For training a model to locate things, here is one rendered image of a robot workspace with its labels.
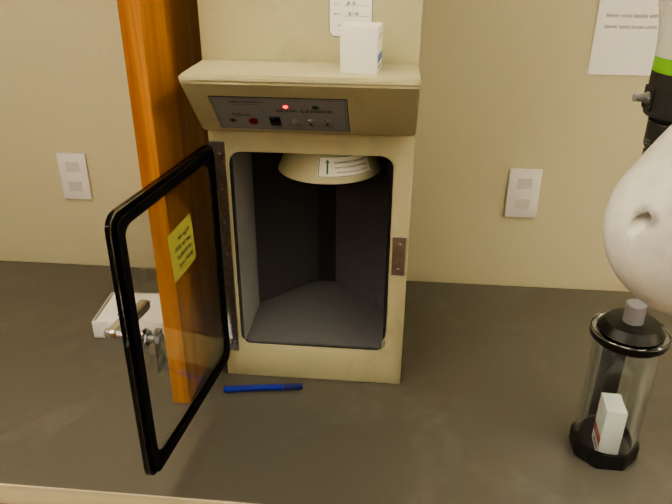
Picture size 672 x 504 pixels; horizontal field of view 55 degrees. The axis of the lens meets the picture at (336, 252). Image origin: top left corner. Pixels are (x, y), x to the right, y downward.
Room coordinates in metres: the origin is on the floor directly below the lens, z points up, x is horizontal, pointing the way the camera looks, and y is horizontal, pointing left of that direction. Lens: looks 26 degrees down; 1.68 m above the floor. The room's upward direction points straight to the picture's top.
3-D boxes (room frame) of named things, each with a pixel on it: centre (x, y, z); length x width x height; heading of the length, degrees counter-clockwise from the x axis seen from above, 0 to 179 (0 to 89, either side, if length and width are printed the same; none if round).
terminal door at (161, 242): (0.82, 0.23, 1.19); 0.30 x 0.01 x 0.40; 168
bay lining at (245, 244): (1.09, 0.03, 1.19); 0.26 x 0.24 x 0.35; 85
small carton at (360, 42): (0.90, -0.03, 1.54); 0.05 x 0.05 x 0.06; 80
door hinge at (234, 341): (0.98, 0.19, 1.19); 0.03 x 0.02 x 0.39; 85
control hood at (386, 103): (0.91, 0.05, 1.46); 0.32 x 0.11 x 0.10; 85
